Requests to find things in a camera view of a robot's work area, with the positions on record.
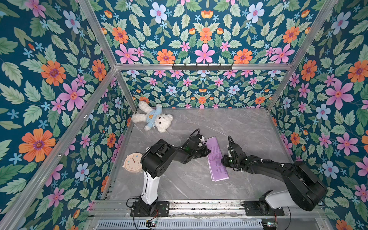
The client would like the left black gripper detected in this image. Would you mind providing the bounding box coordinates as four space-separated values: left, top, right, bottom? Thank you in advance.
190 146 211 158

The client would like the purple printed paper sheet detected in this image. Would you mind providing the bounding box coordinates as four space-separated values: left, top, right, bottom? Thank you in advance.
206 137 229 182

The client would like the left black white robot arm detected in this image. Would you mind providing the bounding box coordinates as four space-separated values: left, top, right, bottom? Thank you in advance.
140 134 211 206

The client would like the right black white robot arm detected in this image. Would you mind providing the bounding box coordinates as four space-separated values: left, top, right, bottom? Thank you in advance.
221 140 328 211

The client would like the white teddy bear blue shirt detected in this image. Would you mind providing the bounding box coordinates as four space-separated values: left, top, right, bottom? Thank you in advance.
131 101 173 133

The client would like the beige round toy clock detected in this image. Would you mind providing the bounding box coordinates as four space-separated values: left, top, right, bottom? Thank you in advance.
123 153 142 173

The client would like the white ventilation grille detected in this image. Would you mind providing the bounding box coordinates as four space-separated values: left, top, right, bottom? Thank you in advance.
97 219 263 230

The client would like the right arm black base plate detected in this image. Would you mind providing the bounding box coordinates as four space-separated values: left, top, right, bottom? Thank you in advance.
241 201 285 217

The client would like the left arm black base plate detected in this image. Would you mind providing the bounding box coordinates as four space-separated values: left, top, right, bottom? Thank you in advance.
130 201 170 217

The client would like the black hook rail on frame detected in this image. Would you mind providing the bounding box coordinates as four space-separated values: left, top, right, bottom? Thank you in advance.
172 63 233 71

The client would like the aluminium front mounting rail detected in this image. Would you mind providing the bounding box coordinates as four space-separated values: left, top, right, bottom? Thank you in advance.
89 199 327 219

